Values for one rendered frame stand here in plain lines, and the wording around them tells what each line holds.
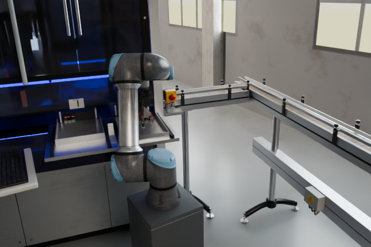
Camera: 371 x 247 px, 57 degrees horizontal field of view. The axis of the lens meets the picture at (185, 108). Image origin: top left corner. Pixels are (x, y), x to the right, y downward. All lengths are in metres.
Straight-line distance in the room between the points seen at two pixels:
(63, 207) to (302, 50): 2.97
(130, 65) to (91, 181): 1.15
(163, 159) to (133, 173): 0.14
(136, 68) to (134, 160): 0.38
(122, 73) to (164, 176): 0.45
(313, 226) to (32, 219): 1.94
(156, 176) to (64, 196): 1.11
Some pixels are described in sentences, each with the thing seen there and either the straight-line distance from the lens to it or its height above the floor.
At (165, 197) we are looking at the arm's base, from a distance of 1.46.
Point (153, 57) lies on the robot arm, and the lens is 1.43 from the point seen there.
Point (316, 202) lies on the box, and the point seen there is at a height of 0.51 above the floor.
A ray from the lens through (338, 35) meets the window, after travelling 3.84.
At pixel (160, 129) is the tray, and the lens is 2.02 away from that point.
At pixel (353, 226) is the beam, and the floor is 0.50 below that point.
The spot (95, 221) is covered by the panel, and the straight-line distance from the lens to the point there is 2.54.
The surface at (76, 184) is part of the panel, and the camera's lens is 2.38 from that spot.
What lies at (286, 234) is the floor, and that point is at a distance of 2.68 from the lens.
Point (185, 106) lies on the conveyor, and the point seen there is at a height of 0.87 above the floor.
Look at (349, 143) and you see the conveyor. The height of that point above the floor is 0.93.
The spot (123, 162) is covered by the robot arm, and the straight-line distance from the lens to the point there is 1.42.
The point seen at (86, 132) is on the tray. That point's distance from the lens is 2.08.
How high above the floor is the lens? 1.66
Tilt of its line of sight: 19 degrees down
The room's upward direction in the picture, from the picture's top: 2 degrees counter-clockwise
